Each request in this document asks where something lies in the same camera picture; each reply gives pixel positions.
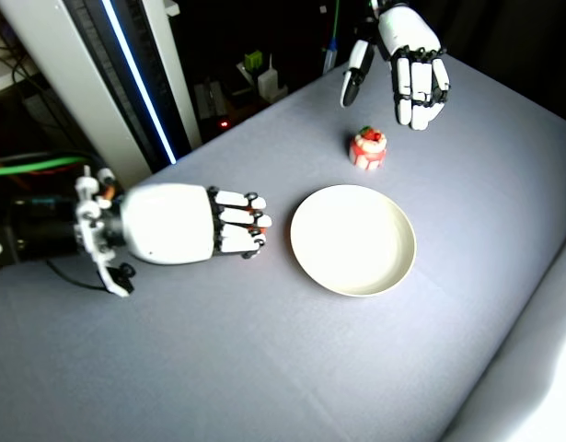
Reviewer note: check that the grey table cloth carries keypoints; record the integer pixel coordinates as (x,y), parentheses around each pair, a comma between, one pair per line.
(264,359)

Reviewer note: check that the small green block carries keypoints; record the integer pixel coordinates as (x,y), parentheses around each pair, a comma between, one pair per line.
(253,60)

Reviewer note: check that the toy strawberry cake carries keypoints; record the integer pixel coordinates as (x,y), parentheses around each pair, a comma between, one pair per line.
(367,147)

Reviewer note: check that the white round plate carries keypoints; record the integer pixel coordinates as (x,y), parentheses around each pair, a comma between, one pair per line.
(351,239)

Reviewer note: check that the power strip with red light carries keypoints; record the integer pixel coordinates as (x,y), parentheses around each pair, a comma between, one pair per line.
(213,103)

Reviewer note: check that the white shelf board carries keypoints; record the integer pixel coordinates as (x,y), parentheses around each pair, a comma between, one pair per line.
(6,71)

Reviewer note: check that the white plastic bottle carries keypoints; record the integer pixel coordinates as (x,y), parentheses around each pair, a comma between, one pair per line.
(269,83)

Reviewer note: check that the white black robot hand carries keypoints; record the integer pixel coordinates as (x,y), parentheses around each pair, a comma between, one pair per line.
(409,32)
(167,223)

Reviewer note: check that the white column with blue light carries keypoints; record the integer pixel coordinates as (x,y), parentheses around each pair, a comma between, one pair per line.
(66,60)

